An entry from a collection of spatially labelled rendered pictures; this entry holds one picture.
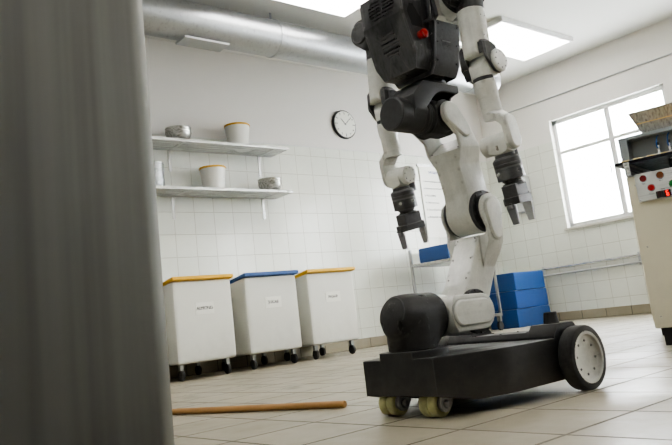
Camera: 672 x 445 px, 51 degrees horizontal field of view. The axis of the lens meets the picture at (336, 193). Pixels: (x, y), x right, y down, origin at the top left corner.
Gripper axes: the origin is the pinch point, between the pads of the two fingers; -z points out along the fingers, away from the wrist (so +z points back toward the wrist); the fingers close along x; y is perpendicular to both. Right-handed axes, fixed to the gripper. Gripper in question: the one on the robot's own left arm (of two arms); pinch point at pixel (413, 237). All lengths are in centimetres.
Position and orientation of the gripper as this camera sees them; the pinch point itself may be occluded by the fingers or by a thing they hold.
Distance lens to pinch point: 262.8
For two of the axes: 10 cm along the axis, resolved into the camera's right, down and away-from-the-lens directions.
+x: 7.8, -1.9, 6.0
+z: -2.5, -9.7, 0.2
